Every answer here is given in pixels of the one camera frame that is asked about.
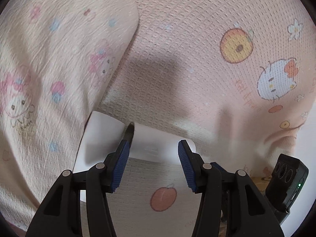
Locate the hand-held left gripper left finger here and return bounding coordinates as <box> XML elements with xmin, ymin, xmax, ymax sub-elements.
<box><xmin>26</xmin><ymin>140</ymin><xmax>130</xmax><ymax>237</ymax></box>

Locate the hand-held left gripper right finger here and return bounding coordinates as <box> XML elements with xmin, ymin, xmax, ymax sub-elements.
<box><xmin>178</xmin><ymin>139</ymin><xmax>284</xmax><ymax>237</ymax></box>

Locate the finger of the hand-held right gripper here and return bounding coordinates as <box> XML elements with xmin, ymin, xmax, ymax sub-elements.
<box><xmin>211</xmin><ymin>162</ymin><xmax>235</xmax><ymax>222</ymax></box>

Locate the cardboard box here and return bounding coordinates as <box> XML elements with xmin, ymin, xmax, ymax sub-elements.
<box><xmin>248</xmin><ymin>175</ymin><xmax>272</xmax><ymax>195</ymax></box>

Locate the cat printed bed mat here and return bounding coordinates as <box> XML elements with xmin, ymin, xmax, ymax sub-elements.
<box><xmin>79</xmin><ymin>0</ymin><xmax>316</xmax><ymax>237</ymax></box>

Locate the cream cartoon-print blanket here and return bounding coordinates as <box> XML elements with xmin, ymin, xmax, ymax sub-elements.
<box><xmin>0</xmin><ymin>0</ymin><xmax>140</xmax><ymax>231</ymax></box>

